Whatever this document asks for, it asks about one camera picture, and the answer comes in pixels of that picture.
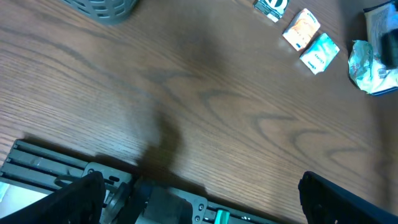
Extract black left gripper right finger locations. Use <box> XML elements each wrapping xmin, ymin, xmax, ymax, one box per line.
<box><xmin>298</xmin><ymin>171</ymin><xmax>397</xmax><ymax>224</ymax></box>

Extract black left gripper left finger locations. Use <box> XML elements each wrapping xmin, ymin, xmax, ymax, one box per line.
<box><xmin>1</xmin><ymin>171</ymin><xmax>106</xmax><ymax>224</ymax></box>

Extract teal wipes pack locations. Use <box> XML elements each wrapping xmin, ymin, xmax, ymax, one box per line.
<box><xmin>348</xmin><ymin>40</ymin><xmax>373</xmax><ymax>93</ymax></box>

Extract green tissue pack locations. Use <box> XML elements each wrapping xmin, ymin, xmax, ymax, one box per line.
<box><xmin>300</xmin><ymin>33</ymin><xmax>340</xmax><ymax>75</ymax></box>

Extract orange tissue pack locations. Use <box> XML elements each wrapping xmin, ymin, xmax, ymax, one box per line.
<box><xmin>282</xmin><ymin>8</ymin><xmax>320</xmax><ymax>51</ymax></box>

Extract cream wet wipes pack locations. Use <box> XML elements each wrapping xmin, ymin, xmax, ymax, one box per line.
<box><xmin>364</xmin><ymin>1</ymin><xmax>397</xmax><ymax>95</ymax></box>

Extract dark green round-logo box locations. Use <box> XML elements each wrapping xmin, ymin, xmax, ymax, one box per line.
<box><xmin>253</xmin><ymin>0</ymin><xmax>290</xmax><ymax>22</ymax></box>

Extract dark grey plastic mesh basket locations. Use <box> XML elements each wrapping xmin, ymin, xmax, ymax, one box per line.
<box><xmin>62</xmin><ymin>0</ymin><xmax>139</xmax><ymax>25</ymax></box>

